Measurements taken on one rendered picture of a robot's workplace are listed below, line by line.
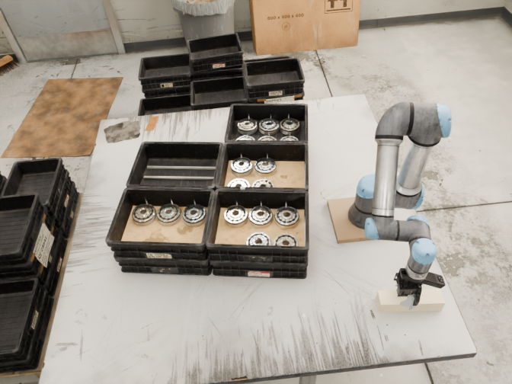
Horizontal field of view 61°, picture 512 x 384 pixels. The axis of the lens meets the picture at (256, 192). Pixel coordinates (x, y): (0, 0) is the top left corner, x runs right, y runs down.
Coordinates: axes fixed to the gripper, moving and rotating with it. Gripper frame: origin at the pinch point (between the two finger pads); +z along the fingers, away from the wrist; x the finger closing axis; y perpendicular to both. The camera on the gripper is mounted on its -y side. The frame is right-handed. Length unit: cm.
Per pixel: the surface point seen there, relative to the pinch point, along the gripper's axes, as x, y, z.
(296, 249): -11.8, 43.5, -18.5
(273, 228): -30, 52, -9
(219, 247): -14, 72, -18
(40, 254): -49, 177, 33
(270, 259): -13, 53, -10
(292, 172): -62, 42, -9
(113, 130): -113, 142, 4
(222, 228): -31, 73, -9
